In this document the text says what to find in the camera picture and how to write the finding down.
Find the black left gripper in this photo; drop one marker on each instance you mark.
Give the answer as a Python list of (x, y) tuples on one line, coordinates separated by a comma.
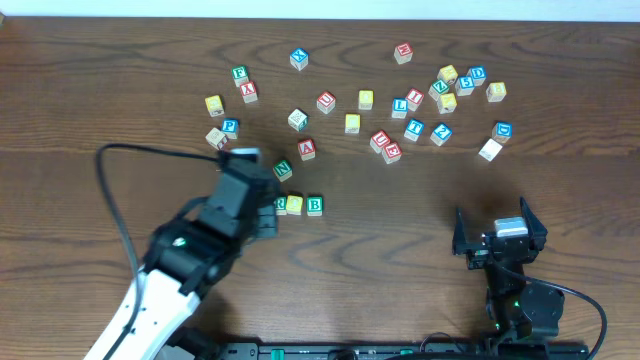
[(267, 218)]

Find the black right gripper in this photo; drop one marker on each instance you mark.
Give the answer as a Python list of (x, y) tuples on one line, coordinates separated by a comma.
[(498, 245)]

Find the green R block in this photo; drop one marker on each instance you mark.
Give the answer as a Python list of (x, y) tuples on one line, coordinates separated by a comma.
[(280, 205)]

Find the yellow O block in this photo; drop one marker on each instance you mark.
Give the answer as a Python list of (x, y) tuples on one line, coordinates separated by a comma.
[(294, 204)]

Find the green B block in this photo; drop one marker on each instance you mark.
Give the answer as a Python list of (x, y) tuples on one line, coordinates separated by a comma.
[(315, 206)]

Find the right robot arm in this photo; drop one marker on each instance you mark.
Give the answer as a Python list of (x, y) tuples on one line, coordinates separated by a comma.
[(525, 313)]

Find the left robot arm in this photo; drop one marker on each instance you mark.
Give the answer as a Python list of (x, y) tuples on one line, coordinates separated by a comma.
[(190, 254)]

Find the green N block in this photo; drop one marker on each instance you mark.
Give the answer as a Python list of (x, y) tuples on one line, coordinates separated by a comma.
[(283, 170)]

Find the red A block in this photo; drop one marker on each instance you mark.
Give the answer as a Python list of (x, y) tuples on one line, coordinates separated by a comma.
[(307, 149)]

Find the plain wood block right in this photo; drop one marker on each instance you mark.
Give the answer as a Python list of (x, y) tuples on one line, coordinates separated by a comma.
[(490, 150)]

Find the plain wood red-sided block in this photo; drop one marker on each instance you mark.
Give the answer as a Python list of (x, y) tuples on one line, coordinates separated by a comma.
[(216, 138)]

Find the blue P block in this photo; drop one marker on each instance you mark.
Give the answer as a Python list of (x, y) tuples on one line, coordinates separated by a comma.
[(230, 127)]

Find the plain wood green-sided block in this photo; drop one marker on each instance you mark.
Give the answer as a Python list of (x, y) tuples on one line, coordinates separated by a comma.
[(298, 120)]

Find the blue D block lower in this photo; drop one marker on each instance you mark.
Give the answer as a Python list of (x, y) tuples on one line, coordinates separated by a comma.
[(502, 132)]

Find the blue d block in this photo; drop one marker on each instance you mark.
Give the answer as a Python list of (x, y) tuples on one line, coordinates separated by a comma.
[(502, 132), (477, 74)]

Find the blue 2 block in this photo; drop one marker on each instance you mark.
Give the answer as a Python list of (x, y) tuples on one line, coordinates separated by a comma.
[(441, 134)]

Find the red U block upper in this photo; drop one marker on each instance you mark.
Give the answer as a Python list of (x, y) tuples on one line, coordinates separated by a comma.
[(326, 102)]

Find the red u block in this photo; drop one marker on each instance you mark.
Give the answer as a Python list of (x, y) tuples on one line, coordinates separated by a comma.
[(326, 102), (379, 140)]

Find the red E block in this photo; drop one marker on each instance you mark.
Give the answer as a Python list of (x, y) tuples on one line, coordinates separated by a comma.
[(391, 153)]

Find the blue T block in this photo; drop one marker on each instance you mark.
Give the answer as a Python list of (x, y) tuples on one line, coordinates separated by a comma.
[(413, 130)]

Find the red U block lower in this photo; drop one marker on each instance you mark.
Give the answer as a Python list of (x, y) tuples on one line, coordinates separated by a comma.
[(379, 140)]

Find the yellow block below Z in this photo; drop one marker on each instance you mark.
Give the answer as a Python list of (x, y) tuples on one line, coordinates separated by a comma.
[(446, 103)]

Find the green F block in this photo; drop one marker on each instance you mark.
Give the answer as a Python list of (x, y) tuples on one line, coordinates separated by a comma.
[(240, 75)]

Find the yellow 8 block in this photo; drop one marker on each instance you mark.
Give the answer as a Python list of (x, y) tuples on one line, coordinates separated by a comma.
[(496, 92)]

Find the blue 5 block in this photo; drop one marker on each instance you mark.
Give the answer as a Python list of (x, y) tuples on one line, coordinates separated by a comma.
[(464, 86)]

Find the green Z block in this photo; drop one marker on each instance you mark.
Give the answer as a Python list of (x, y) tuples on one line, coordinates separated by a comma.
[(437, 89)]

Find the blue X block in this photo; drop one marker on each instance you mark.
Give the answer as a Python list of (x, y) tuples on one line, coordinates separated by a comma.
[(299, 59)]

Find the red I block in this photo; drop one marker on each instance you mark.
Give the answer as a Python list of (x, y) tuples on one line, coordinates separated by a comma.
[(414, 98)]

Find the blue L block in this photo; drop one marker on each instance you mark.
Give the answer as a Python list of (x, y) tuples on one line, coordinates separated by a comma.
[(399, 108)]

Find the blue D block upper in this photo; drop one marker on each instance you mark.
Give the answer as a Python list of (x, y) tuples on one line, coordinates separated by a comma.
[(477, 74)]

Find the red H block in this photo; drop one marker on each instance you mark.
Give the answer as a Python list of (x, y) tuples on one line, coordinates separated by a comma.
[(403, 53)]

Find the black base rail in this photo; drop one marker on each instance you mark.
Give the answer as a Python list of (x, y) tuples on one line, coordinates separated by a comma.
[(438, 349)]

